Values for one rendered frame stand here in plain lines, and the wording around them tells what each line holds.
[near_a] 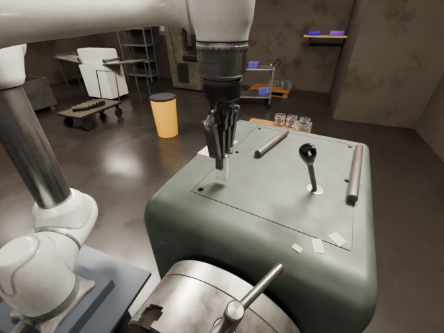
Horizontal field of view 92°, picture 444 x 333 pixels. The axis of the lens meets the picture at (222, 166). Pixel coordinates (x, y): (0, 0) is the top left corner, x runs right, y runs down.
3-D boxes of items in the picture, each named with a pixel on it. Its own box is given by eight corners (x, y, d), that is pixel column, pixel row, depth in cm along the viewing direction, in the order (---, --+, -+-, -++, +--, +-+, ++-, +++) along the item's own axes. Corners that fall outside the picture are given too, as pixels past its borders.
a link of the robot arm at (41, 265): (4, 320, 64) (-48, 280, 52) (43, 263, 79) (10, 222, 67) (60, 316, 65) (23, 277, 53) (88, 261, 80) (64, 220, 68)
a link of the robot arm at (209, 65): (185, 41, 36) (187, 80, 39) (234, 44, 32) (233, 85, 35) (213, 39, 42) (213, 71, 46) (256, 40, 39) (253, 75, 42)
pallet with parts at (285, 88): (291, 90, 609) (293, 79, 592) (288, 98, 550) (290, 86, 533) (254, 87, 640) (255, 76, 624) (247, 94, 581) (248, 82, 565)
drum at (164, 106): (184, 131, 380) (180, 94, 344) (170, 141, 350) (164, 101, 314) (166, 127, 395) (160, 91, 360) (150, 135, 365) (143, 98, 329)
